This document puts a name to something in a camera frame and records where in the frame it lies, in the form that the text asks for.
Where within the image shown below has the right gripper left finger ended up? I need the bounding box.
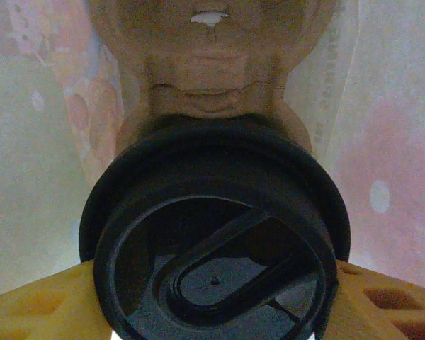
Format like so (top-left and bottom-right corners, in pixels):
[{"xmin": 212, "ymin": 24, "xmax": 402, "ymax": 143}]
[{"xmin": 0, "ymin": 260, "xmax": 114, "ymax": 340}]

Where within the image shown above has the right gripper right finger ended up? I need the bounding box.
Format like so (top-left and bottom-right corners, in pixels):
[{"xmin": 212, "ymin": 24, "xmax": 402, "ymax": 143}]
[{"xmin": 318, "ymin": 260, "xmax": 425, "ymax": 340}]

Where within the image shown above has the white paper takeout bag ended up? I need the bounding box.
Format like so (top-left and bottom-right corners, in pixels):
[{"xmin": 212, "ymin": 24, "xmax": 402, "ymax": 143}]
[{"xmin": 0, "ymin": 0, "xmax": 425, "ymax": 340}]

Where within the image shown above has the black plastic cup lid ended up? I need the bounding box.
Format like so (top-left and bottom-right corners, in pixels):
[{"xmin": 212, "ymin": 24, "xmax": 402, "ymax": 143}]
[{"xmin": 78, "ymin": 120, "xmax": 351, "ymax": 340}]

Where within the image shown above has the brown pulp cup carrier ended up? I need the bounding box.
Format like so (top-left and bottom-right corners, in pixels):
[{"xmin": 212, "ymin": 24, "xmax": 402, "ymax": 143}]
[{"xmin": 88, "ymin": 0, "xmax": 341, "ymax": 153}]

